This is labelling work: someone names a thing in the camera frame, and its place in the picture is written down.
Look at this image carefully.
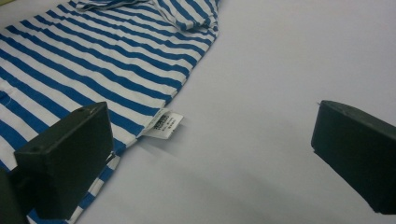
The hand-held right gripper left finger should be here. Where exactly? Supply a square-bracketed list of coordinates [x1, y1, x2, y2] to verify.
[13, 101, 115, 220]

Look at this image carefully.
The blue white striped shirt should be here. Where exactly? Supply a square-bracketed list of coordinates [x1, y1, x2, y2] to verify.
[0, 0, 220, 224]

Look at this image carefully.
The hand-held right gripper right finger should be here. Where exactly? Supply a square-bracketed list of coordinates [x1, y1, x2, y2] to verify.
[310, 99, 396, 217]

